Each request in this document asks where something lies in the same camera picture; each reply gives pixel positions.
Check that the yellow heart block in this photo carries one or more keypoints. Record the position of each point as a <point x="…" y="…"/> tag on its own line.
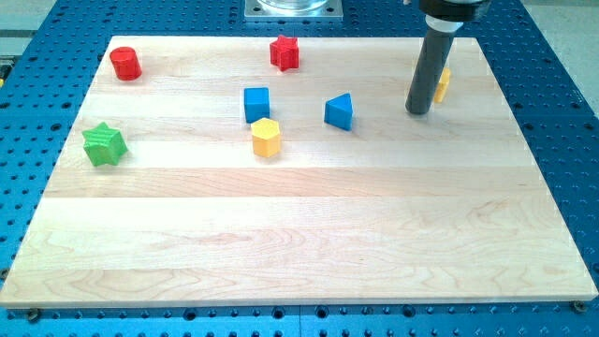
<point x="442" y="86"/>

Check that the black robot arm end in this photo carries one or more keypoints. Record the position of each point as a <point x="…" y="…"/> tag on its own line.
<point x="455" y="10"/>

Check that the yellow hexagon block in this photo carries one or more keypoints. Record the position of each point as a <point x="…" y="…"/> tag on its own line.
<point x="266" y="137"/>

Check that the blue triangle block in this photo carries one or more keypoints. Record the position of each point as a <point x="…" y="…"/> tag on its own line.
<point x="339" y="112"/>

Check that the blue cube block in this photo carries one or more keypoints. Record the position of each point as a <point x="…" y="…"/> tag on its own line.
<point x="256" y="103"/>

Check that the wooden board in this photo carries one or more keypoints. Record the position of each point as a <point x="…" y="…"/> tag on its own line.
<point x="446" y="207"/>

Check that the red star block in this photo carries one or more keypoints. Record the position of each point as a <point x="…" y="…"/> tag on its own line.
<point x="285" y="53"/>

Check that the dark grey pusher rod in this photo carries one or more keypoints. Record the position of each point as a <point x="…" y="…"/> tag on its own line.
<point x="430" y="64"/>

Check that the green star block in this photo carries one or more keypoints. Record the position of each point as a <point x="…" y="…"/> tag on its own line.
<point x="104" y="145"/>

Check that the red cylinder block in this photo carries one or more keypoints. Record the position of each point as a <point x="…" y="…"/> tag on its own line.
<point x="125" y="63"/>

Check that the left board clamp screw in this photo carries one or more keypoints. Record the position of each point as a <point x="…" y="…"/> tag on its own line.
<point x="33" y="315"/>

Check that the board clamp screw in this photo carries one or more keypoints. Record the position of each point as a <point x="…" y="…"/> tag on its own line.
<point x="578" y="307"/>
<point x="33" y="315"/>

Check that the right board clamp screw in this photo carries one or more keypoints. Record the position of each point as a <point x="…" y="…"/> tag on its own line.
<point x="578" y="307"/>

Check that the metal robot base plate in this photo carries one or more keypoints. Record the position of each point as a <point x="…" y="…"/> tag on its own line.
<point x="274" y="10"/>

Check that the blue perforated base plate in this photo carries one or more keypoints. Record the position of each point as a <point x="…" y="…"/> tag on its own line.
<point x="47" y="85"/>

